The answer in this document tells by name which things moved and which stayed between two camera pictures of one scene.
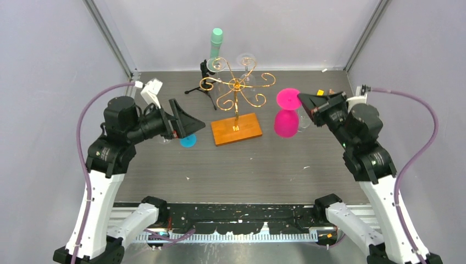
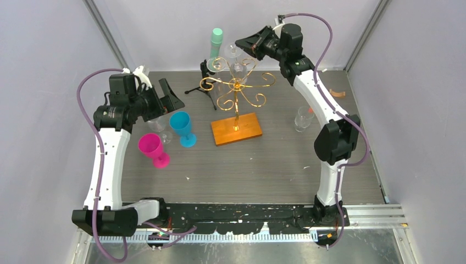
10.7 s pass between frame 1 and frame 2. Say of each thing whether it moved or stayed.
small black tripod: stayed
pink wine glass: moved
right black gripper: moved
